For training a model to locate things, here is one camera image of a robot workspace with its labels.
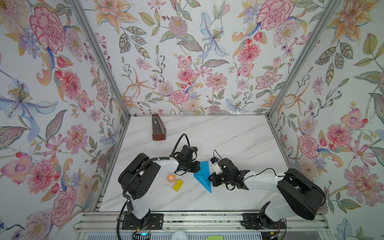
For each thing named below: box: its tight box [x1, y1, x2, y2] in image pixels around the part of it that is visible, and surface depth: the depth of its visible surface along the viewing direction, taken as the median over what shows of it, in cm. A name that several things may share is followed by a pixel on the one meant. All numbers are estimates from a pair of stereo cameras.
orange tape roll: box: [167, 173, 176, 184], surface depth 90 cm
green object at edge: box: [205, 235, 224, 240], surface depth 72 cm
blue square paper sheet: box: [193, 161, 212, 194], surface depth 90 cm
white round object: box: [171, 230, 189, 240], surface depth 67 cm
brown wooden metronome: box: [151, 113, 167, 141], surface depth 103 cm
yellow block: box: [173, 179, 184, 192], surface depth 87 cm
